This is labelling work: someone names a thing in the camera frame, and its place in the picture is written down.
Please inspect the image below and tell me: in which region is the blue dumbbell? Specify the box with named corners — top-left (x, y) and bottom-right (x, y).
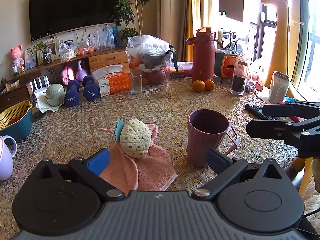
top-left (64, 79), bottom-right (80, 107)
top-left (82, 75), bottom-right (99, 101)

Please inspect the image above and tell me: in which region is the clear container with fruit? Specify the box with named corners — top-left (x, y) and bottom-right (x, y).
top-left (125, 51), bottom-right (174, 86)

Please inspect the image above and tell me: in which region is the right blue dumbbell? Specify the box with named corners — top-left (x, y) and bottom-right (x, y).
top-left (82, 75), bottom-right (99, 101)

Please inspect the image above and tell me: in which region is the orange white tissue box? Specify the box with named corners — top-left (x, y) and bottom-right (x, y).
top-left (92, 64), bottom-right (131, 97)

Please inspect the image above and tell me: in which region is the black television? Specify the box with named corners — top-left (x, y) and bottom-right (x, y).
top-left (29, 0), bottom-right (119, 40)

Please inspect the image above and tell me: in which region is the pale green round container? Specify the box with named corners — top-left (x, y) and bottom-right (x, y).
top-left (46, 83), bottom-right (66, 107)

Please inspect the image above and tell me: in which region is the white grey tumbler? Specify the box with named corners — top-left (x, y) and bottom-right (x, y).
top-left (268, 71), bottom-right (290, 104)

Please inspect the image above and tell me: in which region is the yellow giraffe plush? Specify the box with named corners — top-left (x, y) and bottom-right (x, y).
top-left (261, 0), bottom-right (289, 88)

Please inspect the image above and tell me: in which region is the lilac mug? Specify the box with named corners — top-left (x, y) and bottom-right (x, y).
top-left (0, 135), bottom-right (17, 181)

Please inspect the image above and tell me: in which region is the left orange tangerine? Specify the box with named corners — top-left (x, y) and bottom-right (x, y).
top-left (192, 80), bottom-right (206, 92)

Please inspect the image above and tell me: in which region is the pink pineapple hand towel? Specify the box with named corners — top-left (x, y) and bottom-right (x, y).
top-left (99, 118), bottom-right (177, 195)

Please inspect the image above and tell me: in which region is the dark red water jug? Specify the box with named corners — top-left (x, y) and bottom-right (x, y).
top-left (186, 27), bottom-right (216, 82)

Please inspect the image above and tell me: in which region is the pink bear figurine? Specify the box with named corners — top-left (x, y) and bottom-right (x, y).
top-left (9, 44), bottom-right (25, 75)

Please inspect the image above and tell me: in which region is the glass jar with dark contents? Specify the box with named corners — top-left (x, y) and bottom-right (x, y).
top-left (230, 54), bottom-right (249, 96)

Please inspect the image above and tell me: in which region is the mauve plastic cup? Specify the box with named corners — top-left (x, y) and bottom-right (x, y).
top-left (187, 109), bottom-right (240, 167)

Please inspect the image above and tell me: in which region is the wooden tv cabinet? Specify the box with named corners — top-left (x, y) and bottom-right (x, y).
top-left (1, 47), bottom-right (130, 111)

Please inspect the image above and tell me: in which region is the orange stool-shaped tissue holder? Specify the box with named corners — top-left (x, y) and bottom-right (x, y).
top-left (220, 55), bottom-right (236, 79)

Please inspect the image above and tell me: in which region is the purple kettlebell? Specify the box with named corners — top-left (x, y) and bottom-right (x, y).
top-left (75, 60), bottom-right (88, 82)

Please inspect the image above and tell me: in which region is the green potted plant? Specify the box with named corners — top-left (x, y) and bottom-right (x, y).
top-left (110, 0), bottom-right (151, 42)

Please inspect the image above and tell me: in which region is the orange tangerine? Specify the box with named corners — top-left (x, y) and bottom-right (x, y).
top-left (192, 80), bottom-right (206, 92)
top-left (204, 79), bottom-right (215, 91)

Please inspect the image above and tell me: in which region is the red notebook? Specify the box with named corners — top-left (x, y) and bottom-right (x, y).
top-left (280, 101), bottom-right (308, 122)

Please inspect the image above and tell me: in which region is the black tv remote control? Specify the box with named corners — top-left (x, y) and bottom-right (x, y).
top-left (245, 103), bottom-right (282, 120)

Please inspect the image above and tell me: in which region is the empty clear drinking glass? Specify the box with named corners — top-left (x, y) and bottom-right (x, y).
top-left (129, 72), bottom-right (143, 95)

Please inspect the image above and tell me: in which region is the yellow teal strainer basket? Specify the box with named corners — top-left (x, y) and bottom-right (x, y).
top-left (1, 100), bottom-right (33, 141)

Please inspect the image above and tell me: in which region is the framed photo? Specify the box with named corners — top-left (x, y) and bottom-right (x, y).
top-left (37, 40), bottom-right (60, 65)

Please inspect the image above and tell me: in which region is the clear plastic bag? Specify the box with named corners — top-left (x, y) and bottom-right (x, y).
top-left (126, 35), bottom-right (170, 58)

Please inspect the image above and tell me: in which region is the yellow curtain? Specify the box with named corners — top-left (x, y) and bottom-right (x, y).
top-left (182, 0), bottom-right (201, 61)

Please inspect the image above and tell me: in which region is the left blue dumbbell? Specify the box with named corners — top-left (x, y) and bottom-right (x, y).
top-left (64, 79), bottom-right (80, 107)

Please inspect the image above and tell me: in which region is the right orange tangerine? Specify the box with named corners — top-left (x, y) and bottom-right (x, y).
top-left (204, 79), bottom-right (215, 91)

